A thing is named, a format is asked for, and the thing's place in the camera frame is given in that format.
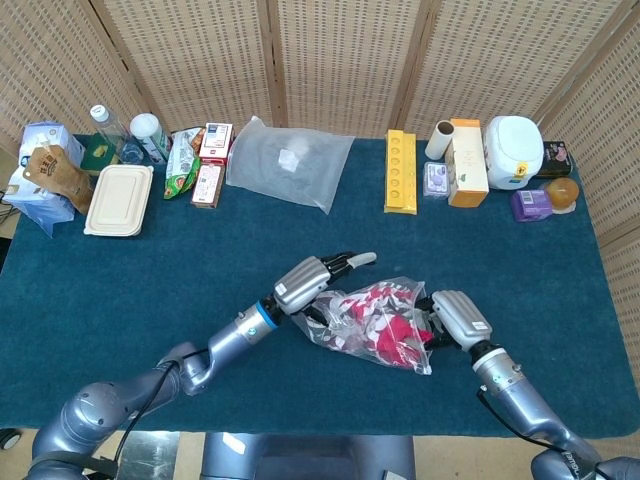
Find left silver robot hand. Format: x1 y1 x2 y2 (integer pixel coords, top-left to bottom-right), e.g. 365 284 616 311
273 251 378 326

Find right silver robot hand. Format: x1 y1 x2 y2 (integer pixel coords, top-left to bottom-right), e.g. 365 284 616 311
412 289 494 354

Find clear plastic zip bag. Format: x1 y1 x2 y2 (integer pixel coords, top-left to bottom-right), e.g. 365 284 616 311
291 276 434 377

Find red white patterned garment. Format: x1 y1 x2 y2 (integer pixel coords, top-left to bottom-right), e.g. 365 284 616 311
312 280 435 369

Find frosted plastic bag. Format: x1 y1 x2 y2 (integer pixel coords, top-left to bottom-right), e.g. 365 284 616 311
225 115 356 215

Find green snack bag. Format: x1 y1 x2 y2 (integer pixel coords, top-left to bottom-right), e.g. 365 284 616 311
163 127 206 201

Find blue and white bag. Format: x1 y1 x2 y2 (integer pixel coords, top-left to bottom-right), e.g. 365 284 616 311
2 121 86 239

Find purple box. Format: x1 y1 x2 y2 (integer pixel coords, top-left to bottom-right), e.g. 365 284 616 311
510 188 554 223

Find brown and white box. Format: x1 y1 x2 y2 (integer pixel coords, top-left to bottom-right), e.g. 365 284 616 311
190 163 226 210

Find small lavender soap box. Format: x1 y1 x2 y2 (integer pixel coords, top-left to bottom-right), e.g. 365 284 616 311
422 161 451 201

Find yellow block with round holes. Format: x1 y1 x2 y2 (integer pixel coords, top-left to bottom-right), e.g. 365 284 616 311
383 129 419 216

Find blue carpet table cover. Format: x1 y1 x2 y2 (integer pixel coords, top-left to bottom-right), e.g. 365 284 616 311
0 133 640 441

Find yellow and cream carton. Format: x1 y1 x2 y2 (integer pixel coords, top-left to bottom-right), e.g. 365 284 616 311
446 118 490 208

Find round orange lidded jar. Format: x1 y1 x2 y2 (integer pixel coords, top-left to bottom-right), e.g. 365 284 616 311
543 177 581 215

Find red and white box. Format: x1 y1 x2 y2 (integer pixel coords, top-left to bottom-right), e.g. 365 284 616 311
198 122 235 166

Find grey robot torso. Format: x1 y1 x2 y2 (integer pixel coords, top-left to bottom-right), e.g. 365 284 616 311
199 432 416 480

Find white rice cooker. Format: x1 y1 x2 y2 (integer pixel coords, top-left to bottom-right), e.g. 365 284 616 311
482 115 545 191

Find white paper roll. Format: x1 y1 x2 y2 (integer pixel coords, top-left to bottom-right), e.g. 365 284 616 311
424 119 455 161

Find black package with pink print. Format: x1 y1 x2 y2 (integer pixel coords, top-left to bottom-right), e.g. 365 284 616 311
537 140 574 180

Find beige lidded lunch box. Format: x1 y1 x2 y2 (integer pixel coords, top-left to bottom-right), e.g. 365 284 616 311
83 164 155 237

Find white and green canister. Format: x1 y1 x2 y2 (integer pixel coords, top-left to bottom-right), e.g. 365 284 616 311
129 113 174 165

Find woven wicker folding screen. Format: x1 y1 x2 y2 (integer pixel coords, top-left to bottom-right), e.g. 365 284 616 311
0 0 640 346

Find dark green box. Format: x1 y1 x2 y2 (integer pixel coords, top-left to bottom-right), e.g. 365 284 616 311
79 139 121 177

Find clear plastic bottle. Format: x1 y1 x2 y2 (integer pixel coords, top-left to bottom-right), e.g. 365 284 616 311
89 104 146 165

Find brown spout pouch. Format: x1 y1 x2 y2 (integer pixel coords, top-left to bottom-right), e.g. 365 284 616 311
22 144 96 216

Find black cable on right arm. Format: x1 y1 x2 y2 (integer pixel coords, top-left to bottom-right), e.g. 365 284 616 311
477 387 566 451

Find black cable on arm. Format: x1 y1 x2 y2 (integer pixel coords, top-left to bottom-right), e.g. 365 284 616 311
112 347 211 471
477 387 566 451

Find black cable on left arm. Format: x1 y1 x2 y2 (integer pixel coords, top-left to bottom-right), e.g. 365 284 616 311
112 347 211 471

